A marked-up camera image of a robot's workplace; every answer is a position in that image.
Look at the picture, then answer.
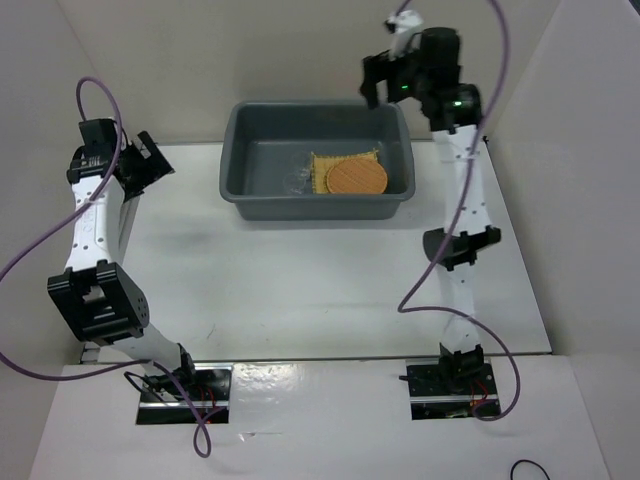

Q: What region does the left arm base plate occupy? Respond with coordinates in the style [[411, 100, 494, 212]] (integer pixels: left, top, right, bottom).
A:
[[123, 363, 233, 425]]

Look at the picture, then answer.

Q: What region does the clear plastic cup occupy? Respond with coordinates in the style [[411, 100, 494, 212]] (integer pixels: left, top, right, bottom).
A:
[[282, 173, 308, 195], [291, 151, 313, 178]]

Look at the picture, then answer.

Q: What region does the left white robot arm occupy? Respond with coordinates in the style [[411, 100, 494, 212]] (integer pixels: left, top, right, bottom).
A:
[[47, 118, 199, 400]]

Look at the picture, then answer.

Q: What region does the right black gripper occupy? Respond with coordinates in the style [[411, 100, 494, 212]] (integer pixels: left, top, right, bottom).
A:
[[357, 34, 428, 109]]

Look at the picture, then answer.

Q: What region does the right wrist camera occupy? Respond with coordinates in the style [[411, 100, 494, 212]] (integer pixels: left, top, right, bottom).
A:
[[384, 9, 424, 60]]

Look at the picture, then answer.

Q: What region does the square bamboo mat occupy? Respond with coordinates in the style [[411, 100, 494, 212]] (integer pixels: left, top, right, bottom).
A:
[[311, 149, 379, 194]]

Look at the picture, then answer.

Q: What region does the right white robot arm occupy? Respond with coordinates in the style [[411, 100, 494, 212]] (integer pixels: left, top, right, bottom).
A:
[[360, 25, 501, 393]]

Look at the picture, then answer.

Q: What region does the round orange woven tray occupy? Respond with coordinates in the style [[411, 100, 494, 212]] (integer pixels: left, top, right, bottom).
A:
[[326, 158, 388, 195]]

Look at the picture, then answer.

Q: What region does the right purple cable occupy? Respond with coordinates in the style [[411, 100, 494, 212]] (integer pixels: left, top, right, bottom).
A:
[[389, 0, 522, 422]]

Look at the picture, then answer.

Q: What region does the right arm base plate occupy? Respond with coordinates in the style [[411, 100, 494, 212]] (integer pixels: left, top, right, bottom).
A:
[[399, 359, 501, 420]]

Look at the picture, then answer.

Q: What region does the black cable loop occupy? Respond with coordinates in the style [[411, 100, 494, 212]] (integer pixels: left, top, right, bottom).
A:
[[510, 459, 552, 480]]

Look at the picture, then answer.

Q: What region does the grey plastic bin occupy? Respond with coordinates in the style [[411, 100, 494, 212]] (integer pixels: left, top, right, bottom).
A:
[[219, 100, 415, 221]]

